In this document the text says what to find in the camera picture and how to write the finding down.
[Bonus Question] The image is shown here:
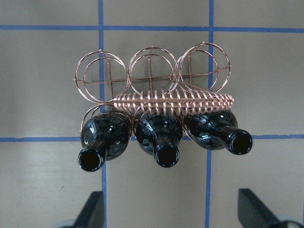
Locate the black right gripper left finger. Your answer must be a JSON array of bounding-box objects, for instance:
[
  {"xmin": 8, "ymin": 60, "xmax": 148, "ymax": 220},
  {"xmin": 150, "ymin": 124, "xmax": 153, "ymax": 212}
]
[{"xmin": 74, "ymin": 191, "xmax": 105, "ymax": 228}]

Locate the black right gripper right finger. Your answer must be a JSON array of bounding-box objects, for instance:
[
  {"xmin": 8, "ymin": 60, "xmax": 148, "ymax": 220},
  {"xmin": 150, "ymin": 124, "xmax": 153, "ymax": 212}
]
[{"xmin": 238, "ymin": 189, "xmax": 280, "ymax": 228}]

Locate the dark glass wine bottle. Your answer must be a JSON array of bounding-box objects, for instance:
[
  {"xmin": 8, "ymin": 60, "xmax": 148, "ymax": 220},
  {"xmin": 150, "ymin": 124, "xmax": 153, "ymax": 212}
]
[{"xmin": 135, "ymin": 114, "xmax": 183, "ymax": 168}]

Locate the dark wine bottle in basket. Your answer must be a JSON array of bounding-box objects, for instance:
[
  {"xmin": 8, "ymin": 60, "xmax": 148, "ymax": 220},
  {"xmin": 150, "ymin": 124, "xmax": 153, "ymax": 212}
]
[{"xmin": 78, "ymin": 111, "xmax": 132, "ymax": 172}]

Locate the copper wire wine basket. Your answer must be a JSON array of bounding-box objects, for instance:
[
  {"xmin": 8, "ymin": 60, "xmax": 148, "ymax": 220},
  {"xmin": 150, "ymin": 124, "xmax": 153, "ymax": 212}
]
[{"xmin": 74, "ymin": 42, "xmax": 234, "ymax": 116}]

